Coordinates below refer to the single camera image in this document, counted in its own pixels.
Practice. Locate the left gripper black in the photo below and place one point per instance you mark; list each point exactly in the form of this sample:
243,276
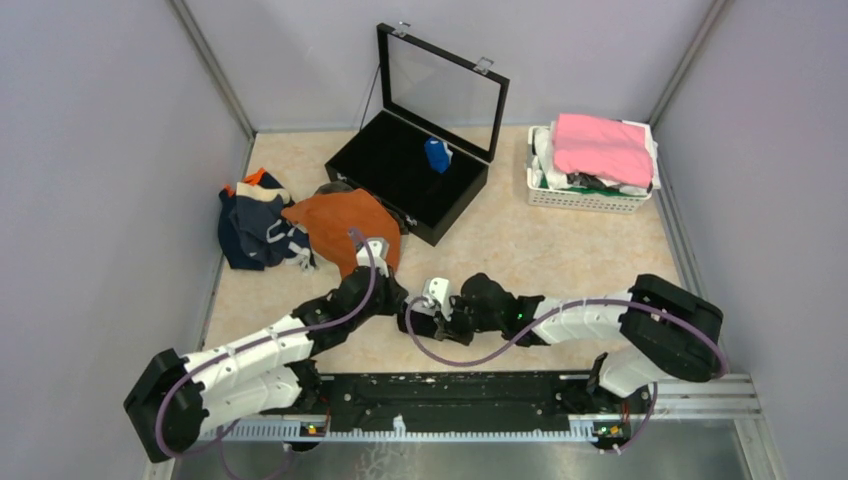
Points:
396,296

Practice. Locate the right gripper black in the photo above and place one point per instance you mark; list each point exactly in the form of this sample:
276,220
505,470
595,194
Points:
451,328

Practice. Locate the orange underwear cream waistband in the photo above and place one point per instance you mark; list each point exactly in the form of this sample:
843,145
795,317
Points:
328,218

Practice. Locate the olive grey underwear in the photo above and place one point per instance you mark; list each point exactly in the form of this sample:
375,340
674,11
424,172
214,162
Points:
334,187

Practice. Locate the dark blue underwear cream waistband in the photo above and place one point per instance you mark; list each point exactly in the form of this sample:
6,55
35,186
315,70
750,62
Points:
289,244

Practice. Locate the royal blue underwear white trim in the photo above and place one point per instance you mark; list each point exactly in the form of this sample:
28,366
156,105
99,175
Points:
439,154

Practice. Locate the black display case glass lid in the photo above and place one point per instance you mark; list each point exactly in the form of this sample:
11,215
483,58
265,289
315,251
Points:
426,91

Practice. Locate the navy underwear orange waistband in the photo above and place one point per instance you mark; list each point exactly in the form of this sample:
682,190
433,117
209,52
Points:
232,238

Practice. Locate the black underwear white trim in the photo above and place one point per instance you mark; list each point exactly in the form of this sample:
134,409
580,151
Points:
421,319

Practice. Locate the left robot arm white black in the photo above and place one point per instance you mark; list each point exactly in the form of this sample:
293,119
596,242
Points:
179,397

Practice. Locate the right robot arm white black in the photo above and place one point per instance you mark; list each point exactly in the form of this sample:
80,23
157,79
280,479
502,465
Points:
667,332

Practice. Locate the white plastic basket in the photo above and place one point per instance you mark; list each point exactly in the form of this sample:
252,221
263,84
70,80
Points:
612,198

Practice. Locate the white cloths in basket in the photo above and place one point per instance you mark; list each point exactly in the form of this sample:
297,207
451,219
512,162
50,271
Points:
583,153

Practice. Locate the pink folded cloth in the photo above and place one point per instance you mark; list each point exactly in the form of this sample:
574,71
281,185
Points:
605,148

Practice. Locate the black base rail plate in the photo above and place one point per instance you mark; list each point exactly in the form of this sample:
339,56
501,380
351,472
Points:
462,402

